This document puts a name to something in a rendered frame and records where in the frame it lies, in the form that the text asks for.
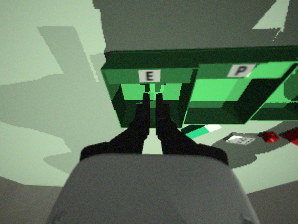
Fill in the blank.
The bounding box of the white domino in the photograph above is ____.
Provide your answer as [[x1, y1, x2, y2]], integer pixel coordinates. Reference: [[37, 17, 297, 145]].
[[225, 133, 256, 145]]

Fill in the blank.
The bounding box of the green rack of bins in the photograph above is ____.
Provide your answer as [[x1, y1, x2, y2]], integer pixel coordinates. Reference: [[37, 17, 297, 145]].
[[101, 45, 298, 129]]

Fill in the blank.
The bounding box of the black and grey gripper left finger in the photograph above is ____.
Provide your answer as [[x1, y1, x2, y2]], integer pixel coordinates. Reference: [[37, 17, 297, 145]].
[[79, 93, 150, 162]]

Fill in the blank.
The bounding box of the red die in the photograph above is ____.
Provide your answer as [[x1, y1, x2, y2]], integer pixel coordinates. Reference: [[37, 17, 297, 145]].
[[261, 132, 280, 143]]

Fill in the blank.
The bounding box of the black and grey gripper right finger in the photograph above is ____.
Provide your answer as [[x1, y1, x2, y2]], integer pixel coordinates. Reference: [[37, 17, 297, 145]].
[[156, 93, 229, 165]]

